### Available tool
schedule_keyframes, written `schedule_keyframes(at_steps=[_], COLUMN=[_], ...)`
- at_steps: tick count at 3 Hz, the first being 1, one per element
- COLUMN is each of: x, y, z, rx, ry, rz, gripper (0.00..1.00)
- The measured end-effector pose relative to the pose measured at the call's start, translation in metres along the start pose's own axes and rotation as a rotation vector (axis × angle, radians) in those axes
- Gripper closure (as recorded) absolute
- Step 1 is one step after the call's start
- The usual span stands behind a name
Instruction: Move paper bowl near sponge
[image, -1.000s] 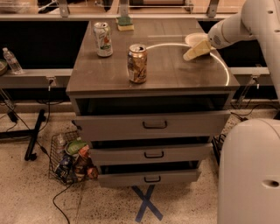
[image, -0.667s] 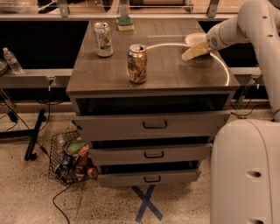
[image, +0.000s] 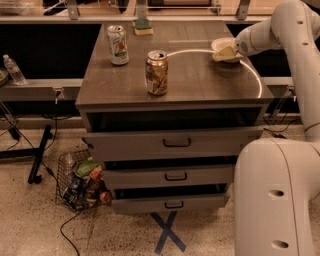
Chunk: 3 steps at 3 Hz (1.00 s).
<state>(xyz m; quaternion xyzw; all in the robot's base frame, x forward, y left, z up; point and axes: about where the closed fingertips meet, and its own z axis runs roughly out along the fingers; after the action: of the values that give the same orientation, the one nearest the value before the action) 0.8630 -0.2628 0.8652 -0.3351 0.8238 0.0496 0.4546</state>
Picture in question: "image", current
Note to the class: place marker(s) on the grey drawer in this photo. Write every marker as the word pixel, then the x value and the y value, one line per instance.
pixel 168 177
pixel 175 203
pixel 170 144

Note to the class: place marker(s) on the green yellow sponge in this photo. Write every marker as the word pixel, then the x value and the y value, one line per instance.
pixel 142 27

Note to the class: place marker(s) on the top grey drawer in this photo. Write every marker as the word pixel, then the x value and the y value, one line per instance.
pixel 170 144

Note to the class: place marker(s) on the grey drawer cabinet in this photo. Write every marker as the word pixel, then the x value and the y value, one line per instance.
pixel 201 94

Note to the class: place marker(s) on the clear plastic water bottle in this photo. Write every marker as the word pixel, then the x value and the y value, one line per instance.
pixel 14 70

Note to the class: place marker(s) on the black table leg left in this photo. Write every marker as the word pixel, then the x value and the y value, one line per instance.
pixel 34 177

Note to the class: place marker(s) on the middle grey drawer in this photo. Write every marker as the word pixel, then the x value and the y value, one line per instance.
pixel 168 177

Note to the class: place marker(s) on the wire basket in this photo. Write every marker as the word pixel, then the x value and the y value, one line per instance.
pixel 80 193

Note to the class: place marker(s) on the bottom grey drawer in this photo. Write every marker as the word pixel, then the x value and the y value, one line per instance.
pixel 175 203

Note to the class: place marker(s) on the green chip bag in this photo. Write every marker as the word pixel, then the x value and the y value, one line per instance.
pixel 84 168

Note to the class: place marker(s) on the green bowl at edge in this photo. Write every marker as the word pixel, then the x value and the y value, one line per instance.
pixel 4 77

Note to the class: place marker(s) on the white paper bowl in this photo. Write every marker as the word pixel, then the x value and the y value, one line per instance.
pixel 217 44

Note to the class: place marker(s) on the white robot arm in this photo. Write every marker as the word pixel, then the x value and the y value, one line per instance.
pixel 276 178

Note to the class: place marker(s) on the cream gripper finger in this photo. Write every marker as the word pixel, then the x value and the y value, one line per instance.
pixel 227 51
pixel 226 58

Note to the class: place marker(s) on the gold brown soda can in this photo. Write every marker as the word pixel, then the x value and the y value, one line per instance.
pixel 156 72

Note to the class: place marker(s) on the blue tape cross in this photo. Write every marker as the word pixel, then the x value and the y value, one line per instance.
pixel 167 232

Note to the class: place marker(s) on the white green soda can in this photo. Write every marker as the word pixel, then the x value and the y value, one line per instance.
pixel 116 36

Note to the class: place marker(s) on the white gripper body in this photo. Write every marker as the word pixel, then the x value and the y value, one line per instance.
pixel 242 43

